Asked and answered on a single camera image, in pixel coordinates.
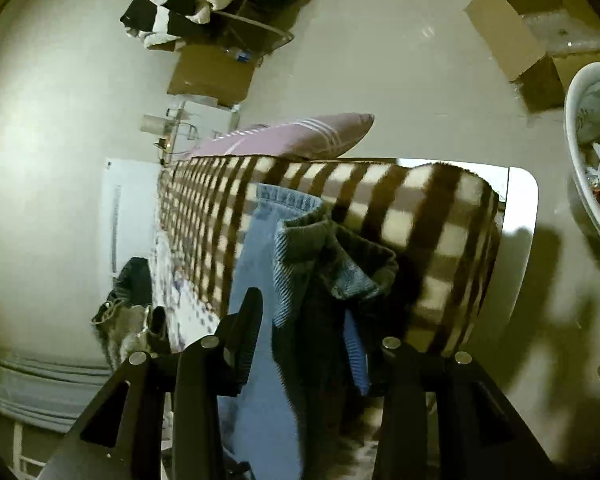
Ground brown checked blanket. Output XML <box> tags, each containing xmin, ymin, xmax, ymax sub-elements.
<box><xmin>156</xmin><ymin>156</ymin><xmax>501</xmax><ymax>358</ymax></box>

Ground black and white jacket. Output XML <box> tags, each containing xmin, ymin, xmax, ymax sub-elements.
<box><xmin>120</xmin><ymin>0</ymin><xmax>221</xmax><ymax>46</ymax></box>

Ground pink striped pillow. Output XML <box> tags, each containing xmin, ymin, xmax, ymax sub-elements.
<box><xmin>189</xmin><ymin>113</ymin><xmax>375</xmax><ymax>161</ymax></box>

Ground flat cardboard sheet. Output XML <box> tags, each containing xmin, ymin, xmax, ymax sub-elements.
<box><xmin>167</xmin><ymin>42</ymin><xmax>261</xmax><ymax>106</ymax></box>

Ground clear plastic container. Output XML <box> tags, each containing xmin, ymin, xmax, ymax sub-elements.
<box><xmin>141</xmin><ymin>102</ymin><xmax>241</xmax><ymax>161</ymax></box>

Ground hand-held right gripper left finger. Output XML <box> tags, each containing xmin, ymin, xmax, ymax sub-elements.
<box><xmin>39</xmin><ymin>287</ymin><xmax>264</xmax><ymax>480</ymax></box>

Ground open cardboard box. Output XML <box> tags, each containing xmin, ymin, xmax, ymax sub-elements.
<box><xmin>464</xmin><ymin>0</ymin><xmax>600</xmax><ymax>111</ymax></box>

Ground blue denim pants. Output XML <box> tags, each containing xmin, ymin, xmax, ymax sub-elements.
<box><xmin>217</xmin><ymin>183</ymin><xmax>400</xmax><ymax>480</ymax></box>

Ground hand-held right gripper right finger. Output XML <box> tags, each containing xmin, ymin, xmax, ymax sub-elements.
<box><xmin>365</xmin><ymin>337</ymin><xmax>561</xmax><ymax>480</ymax></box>

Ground dark bag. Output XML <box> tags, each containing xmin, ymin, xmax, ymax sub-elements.
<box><xmin>91</xmin><ymin>257</ymin><xmax>172</xmax><ymax>368</ymax></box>

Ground white bed frame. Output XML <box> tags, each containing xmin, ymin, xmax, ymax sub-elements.
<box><xmin>460</xmin><ymin>166</ymin><xmax>539</xmax><ymax>356</ymax></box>

